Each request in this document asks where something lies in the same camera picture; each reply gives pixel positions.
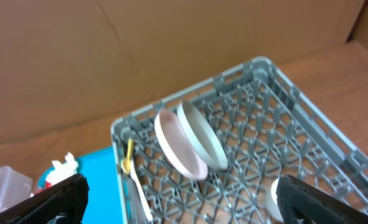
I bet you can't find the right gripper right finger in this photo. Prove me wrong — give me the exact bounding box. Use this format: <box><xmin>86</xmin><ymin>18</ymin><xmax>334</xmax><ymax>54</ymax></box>
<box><xmin>276</xmin><ymin>175</ymin><xmax>368</xmax><ymax>224</ymax></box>

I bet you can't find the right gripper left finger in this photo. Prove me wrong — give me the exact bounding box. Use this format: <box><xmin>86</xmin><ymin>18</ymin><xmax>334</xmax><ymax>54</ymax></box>
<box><xmin>0</xmin><ymin>174</ymin><xmax>89</xmax><ymax>224</ymax></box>

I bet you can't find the white napkin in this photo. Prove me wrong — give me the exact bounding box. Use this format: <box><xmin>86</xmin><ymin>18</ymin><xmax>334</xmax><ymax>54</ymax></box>
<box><xmin>44</xmin><ymin>152</ymin><xmax>79</xmax><ymax>189</ymax></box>

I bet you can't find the white plastic cup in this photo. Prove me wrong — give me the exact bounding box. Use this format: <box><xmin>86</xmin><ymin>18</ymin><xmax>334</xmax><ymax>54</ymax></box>
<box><xmin>265</xmin><ymin>178</ymin><xmax>283</xmax><ymax>223</ymax></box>

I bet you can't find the yellow plastic spoon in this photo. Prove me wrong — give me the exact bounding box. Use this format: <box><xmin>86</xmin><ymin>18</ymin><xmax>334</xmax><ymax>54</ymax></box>
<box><xmin>121</xmin><ymin>139</ymin><xmax>134</xmax><ymax>175</ymax></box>

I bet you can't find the white plastic fork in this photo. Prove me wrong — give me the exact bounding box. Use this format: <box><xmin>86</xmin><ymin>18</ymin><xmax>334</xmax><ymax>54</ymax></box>
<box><xmin>130</xmin><ymin>160</ymin><xmax>153</xmax><ymax>221</ymax></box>

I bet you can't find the white plate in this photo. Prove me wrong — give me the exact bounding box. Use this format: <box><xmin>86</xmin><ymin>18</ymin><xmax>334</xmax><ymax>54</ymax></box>
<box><xmin>154</xmin><ymin>109</ymin><xmax>208</xmax><ymax>180</ymax></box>

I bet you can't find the grey dishwasher rack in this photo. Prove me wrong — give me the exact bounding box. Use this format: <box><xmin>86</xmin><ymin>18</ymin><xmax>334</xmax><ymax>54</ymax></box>
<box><xmin>111</xmin><ymin>57</ymin><xmax>368</xmax><ymax>223</ymax></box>

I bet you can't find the grey deep plate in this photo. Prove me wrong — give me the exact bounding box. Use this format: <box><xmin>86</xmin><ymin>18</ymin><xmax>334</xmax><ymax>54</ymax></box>
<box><xmin>177</xmin><ymin>100</ymin><xmax>228</xmax><ymax>170</ymax></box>

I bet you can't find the teal serving tray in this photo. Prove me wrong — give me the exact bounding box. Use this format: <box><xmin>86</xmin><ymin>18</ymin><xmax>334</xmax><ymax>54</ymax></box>
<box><xmin>36</xmin><ymin>146</ymin><xmax>125</xmax><ymax>224</ymax></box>

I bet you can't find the clear plastic bin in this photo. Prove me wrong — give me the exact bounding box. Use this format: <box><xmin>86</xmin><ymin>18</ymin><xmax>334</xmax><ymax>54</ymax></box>
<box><xmin>0</xmin><ymin>166</ymin><xmax>33</xmax><ymax>213</ymax></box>

